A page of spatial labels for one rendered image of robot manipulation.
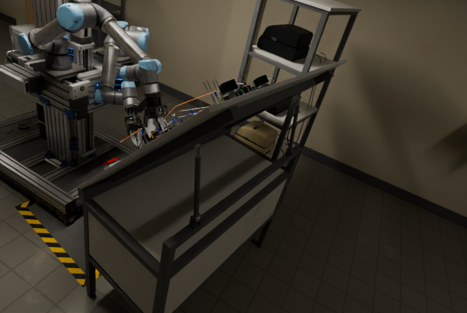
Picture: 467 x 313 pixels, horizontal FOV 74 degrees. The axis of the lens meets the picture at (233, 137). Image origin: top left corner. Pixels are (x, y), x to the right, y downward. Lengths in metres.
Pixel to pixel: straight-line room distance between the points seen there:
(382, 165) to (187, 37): 2.89
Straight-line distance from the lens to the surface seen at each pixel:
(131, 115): 1.70
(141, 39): 2.03
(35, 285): 2.46
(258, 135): 2.42
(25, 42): 2.06
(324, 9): 1.96
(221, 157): 2.12
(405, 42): 3.57
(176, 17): 4.40
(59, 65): 2.18
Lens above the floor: 2.01
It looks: 31 degrees down
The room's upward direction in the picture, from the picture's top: 15 degrees clockwise
